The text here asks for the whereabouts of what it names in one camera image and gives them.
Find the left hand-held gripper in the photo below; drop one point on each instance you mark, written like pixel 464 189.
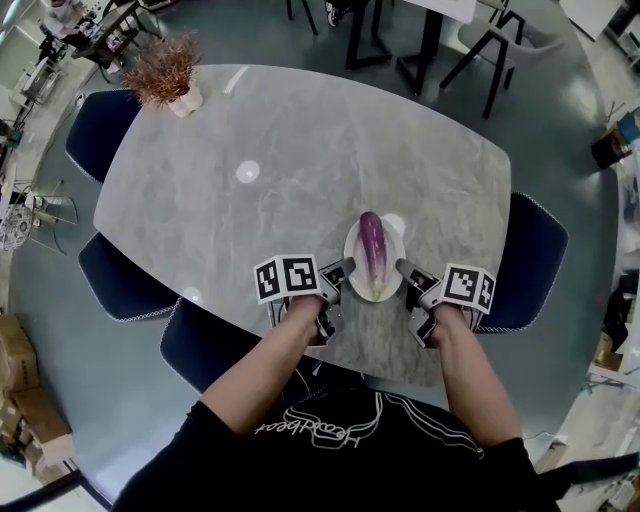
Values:
pixel 287 277

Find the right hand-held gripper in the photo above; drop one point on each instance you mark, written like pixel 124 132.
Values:
pixel 465 285

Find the white oval plate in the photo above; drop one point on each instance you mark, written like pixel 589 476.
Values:
pixel 395 250

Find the purple eggplant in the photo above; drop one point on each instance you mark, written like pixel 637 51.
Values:
pixel 374 250

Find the person's right forearm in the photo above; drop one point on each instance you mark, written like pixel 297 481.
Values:
pixel 475 385

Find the person's left forearm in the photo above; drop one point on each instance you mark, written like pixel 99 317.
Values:
pixel 260 365

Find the dark blue chair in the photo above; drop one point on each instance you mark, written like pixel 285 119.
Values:
pixel 210 345
pixel 120 280
pixel 535 260
pixel 97 135

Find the gray marble dining table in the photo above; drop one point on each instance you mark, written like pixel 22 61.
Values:
pixel 280 150

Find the person's black printed t-shirt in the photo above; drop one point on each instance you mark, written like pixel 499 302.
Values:
pixel 330 470

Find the black waste bin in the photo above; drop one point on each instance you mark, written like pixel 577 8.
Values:
pixel 610 150

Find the light square side table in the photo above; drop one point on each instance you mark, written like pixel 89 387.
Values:
pixel 360 30

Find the black slim chair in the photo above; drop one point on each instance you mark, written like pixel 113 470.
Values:
pixel 300 15

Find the reddish potted plant white pot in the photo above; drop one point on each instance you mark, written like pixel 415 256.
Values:
pixel 165 70

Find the black body-mounted monitor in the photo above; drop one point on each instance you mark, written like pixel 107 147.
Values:
pixel 595 475

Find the dark small table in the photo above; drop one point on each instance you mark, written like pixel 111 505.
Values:
pixel 107 30

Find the brown cardboard box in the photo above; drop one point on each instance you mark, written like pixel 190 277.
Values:
pixel 17 355

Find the gray armchair black frame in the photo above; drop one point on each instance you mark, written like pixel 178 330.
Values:
pixel 520 45

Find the teal picture frame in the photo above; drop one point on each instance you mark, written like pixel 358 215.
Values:
pixel 630 127

